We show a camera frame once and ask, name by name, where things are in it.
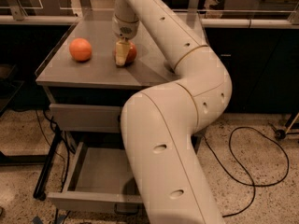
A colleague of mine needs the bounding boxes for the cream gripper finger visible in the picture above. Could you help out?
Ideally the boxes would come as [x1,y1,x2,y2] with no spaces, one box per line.
[115,38,131,66]

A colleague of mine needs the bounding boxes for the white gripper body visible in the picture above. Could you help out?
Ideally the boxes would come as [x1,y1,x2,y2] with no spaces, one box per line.
[112,15,139,40]

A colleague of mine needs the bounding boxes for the red apple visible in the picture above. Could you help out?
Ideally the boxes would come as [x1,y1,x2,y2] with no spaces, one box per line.
[126,41,137,64]

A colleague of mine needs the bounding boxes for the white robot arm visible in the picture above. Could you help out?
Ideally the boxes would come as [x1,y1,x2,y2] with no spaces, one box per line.
[119,0,232,224]

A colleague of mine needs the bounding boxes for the grey drawer cabinet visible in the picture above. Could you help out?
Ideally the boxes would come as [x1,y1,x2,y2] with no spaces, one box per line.
[35,10,222,161]

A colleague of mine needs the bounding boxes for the closed grey upper drawer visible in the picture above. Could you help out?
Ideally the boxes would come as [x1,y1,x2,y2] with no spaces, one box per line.
[50,104,121,133]

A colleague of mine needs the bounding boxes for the open grey middle drawer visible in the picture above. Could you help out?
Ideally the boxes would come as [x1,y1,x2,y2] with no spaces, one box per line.
[48,143,144,215]

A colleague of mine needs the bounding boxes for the orange fruit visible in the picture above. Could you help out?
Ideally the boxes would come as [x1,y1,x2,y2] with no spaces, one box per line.
[69,38,93,62]

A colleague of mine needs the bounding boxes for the black cart wheel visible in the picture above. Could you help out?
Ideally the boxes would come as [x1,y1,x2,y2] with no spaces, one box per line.
[275,130,286,140]

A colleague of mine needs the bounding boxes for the black floor cable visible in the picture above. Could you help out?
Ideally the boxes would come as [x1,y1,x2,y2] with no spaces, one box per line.
[203,126,291,218]

